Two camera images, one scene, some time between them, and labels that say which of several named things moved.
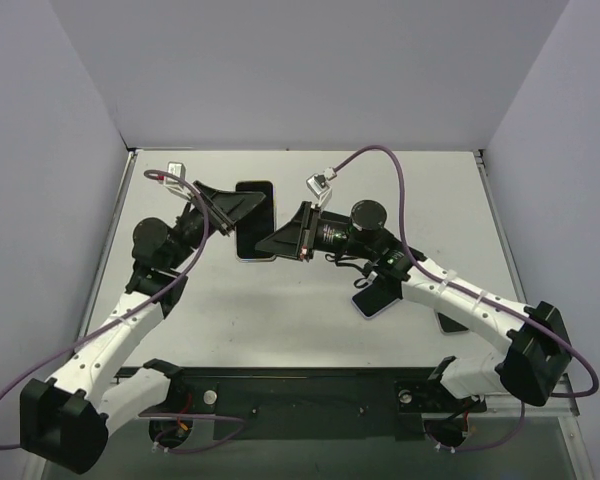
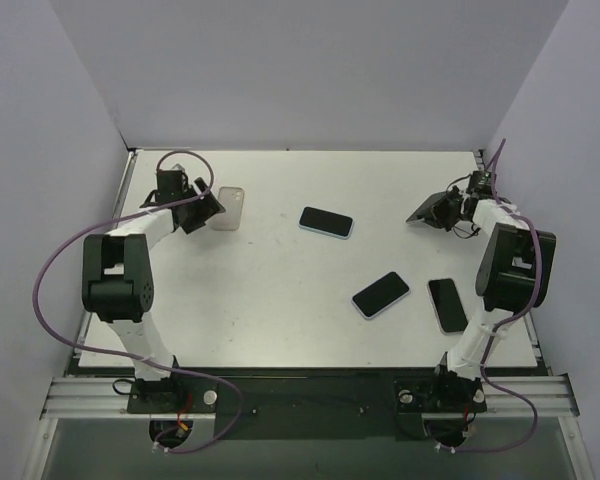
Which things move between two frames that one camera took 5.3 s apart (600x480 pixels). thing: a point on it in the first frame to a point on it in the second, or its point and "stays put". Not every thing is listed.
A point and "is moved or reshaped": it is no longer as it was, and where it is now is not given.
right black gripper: (307, 231) to (443, 209)
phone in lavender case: (376, 296) stays put
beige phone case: (261, 221) is moved or reshaped
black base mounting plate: (316, 404) stays put
